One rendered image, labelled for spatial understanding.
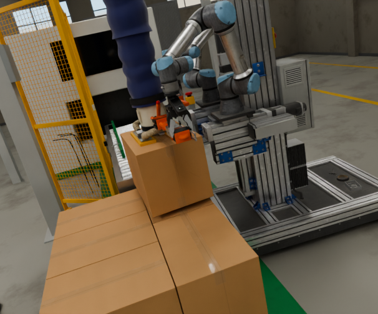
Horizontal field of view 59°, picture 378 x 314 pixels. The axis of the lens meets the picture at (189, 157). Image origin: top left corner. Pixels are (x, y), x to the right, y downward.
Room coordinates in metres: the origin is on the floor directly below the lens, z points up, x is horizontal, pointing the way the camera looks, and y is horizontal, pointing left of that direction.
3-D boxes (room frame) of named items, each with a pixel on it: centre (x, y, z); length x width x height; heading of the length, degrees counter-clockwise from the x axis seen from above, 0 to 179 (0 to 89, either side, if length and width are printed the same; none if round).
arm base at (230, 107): (2.05, -0.32, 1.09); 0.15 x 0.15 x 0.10
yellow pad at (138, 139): (2.08, 0.26, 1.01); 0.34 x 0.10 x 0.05; 15
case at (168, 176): (2.11, 0.17, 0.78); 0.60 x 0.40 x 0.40; 15
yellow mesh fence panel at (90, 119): (3.31, 1.16, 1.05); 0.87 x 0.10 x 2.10; 64
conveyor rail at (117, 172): (3.55, 0.80, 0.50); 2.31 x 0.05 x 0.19; 12
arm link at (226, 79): (2.05, -0.33, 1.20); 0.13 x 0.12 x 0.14; 43
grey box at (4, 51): (3.01, 1.29, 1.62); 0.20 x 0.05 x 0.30; 12
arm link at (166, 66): (1.55, 0.01, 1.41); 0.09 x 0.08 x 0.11; 133
